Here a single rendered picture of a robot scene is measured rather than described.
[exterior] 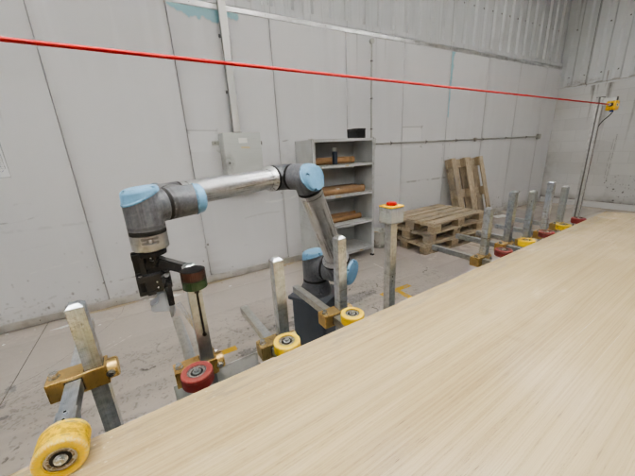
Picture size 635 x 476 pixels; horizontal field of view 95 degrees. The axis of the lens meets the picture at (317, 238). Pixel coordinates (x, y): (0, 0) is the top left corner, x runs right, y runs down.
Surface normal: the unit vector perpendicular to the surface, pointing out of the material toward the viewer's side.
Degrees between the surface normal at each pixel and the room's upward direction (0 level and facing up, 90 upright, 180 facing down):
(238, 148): 90
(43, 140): 90
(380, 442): 0
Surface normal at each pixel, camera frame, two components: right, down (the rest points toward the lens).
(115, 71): 0.50, 0.23
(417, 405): -0.05, -0.95
